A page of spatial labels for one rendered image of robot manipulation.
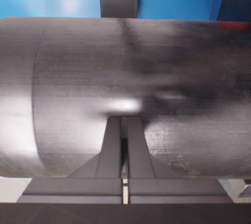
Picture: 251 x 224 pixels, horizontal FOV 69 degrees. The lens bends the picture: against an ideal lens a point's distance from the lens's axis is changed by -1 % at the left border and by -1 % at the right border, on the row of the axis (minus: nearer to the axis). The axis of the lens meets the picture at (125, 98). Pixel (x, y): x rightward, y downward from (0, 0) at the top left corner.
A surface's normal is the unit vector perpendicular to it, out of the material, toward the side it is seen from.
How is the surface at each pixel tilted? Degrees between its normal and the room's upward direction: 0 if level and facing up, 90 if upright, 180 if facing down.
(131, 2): 90
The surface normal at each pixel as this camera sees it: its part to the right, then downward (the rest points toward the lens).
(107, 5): 0.01, 0.59
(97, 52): 0.03, -0.37
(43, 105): 0.02, 0.08
